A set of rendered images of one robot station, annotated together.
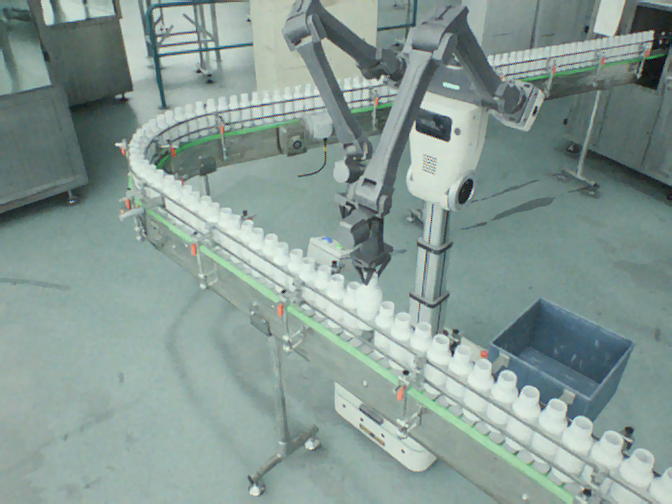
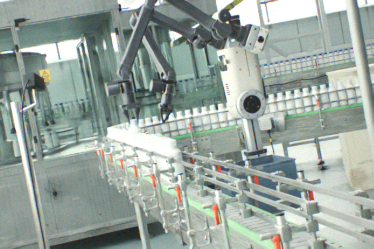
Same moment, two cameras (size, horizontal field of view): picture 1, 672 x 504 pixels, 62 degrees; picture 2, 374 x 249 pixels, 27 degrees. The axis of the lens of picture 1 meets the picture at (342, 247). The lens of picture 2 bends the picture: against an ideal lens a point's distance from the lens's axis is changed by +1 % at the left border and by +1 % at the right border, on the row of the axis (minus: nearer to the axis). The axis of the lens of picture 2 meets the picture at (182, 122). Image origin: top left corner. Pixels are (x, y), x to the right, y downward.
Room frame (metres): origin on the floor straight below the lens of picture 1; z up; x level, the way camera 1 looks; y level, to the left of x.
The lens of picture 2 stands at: (-1.82, -2.43, 1.37)
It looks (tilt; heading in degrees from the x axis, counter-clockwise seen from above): 3 degrees down; 35
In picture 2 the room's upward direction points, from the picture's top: 11 degrees counter-clockwise
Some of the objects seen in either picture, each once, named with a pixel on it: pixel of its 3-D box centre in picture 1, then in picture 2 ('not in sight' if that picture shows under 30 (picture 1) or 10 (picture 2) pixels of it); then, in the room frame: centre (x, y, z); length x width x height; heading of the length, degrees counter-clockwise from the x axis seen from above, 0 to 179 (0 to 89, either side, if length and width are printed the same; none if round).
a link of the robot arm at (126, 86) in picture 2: (370, 224); (125, 87); (1.17, -0.07, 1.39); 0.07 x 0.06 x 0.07; 137
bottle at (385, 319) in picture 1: (385, 329); not in sight; (1.14, -0.12, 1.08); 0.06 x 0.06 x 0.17
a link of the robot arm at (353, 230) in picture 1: (362, 218); (117, 82); (1.15, -0.05, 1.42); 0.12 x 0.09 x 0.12; 137
